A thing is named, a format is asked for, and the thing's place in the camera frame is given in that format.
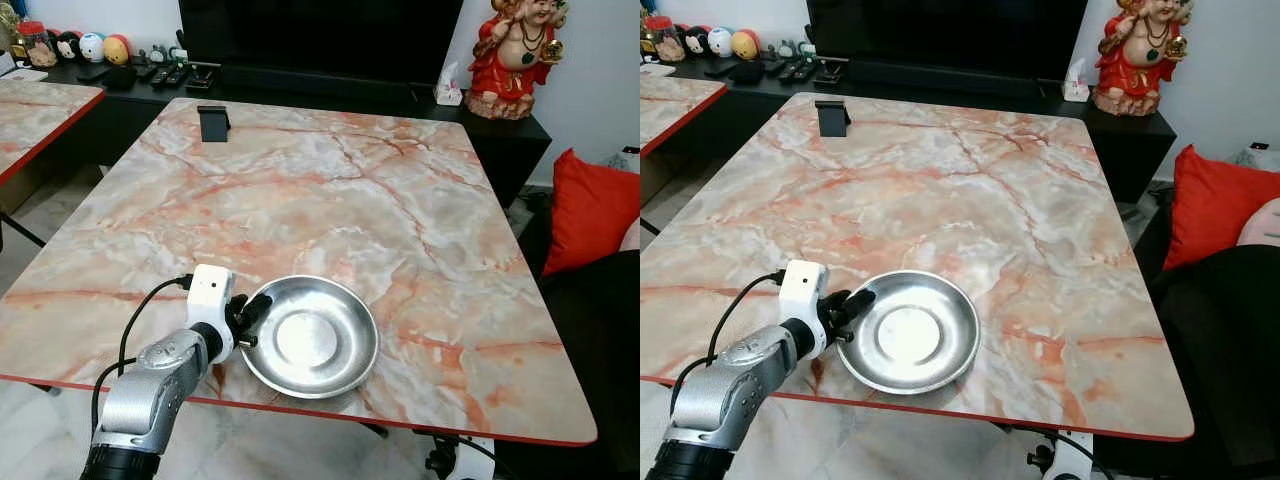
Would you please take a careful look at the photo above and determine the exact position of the white tissue box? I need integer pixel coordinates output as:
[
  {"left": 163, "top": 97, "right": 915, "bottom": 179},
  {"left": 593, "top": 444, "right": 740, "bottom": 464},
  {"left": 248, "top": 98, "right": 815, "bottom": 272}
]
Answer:
[
  {"left": 434, "top": 61, "right": 465, "bottom": 107},
  {"left": 1062, "top": 57, "right": 1092, "bottom": 103}
]

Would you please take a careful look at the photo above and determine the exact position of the red cushion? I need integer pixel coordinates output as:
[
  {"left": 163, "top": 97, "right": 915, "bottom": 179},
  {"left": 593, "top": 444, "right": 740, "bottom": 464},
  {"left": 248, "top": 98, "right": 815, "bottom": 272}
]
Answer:
[
  {"left": 542, "top": 148, "right": 641, "bottom": 278},
  {"left": 1162, "top": 144, "right": 1280, "bottom": 272}
]

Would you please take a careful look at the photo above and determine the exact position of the black sofa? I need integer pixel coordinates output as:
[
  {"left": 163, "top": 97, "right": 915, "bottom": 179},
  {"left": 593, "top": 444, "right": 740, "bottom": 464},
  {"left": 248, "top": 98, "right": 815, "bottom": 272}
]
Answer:
[
  {"left": 1095, "top": 205, "right": 1280, "bottom": 476},
  {"left": 495, "top": 210, "right": 641, "bottom": 480}
]

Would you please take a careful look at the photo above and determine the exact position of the red laughing Buddha statue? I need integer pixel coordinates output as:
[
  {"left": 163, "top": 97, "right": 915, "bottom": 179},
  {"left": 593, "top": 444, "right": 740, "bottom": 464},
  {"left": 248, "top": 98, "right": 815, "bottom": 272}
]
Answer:
[
  {"left": 464, "top": 0, "right": 570, "bottom": 122},
  {"left": 1091, "top": 0, "right": 1194, "bottom": 118}
]

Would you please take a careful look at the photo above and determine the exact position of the black phone stand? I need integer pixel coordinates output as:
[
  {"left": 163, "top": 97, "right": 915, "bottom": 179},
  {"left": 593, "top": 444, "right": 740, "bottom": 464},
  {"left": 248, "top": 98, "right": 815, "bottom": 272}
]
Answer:
[
  {"left": 815, "top": 100, "right": 852, "bottom": 139},
  {"left": 196, "top": 104, "right": 232, "bottom": 144}
]

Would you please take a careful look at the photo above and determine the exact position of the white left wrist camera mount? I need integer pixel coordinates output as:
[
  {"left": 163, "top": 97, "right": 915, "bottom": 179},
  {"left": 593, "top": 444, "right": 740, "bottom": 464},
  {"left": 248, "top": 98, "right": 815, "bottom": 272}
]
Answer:
[
  {"left": 186, "top": 264, "right": 238, "bottom": 364},
  {"left": 777, "top": 259, "right": 830, "bottom": 359}
]

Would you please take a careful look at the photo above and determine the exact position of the round steel plate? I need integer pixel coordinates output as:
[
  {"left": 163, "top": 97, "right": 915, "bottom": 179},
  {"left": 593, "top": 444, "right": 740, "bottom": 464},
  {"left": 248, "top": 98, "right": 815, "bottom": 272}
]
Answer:
[
  {"left": 238, "top": 275, "right": 382, "bottom": 400},
  {"left": 835, "top": 269, "right": 982, "bottom": 396}
]

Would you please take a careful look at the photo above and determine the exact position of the black flat television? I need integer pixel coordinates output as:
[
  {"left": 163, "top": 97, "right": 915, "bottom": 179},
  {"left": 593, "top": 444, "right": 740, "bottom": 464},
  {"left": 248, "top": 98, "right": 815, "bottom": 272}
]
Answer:
[
  {"left": 805, "top": 0, "right": 1090, "bottom": 87},
  {"left": 178, "top": 0, "right": 467, "bottom": 89}
]

